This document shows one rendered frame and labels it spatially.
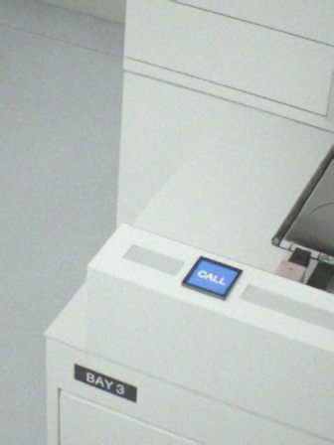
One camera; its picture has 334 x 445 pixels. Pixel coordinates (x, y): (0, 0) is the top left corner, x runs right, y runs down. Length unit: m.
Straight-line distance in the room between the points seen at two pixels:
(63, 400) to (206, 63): 0.65
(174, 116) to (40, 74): 1.58
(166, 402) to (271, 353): 0.19
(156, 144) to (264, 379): 0.78
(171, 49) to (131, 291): 0.67
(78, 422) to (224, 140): 0.54
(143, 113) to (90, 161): 1.17
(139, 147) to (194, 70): 0.21
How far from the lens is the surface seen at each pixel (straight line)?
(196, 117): 2.06
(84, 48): 3.77
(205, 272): 1.44
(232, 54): 1.97
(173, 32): 2.00
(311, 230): 1.63
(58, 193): 3.15
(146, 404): 1.56
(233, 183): 1.83
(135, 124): 2.13
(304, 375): 1.41
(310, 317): 1.42
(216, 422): 1.53
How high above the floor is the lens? 1.90
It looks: 38 degrees down
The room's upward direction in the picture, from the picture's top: 5 degrees clockwise
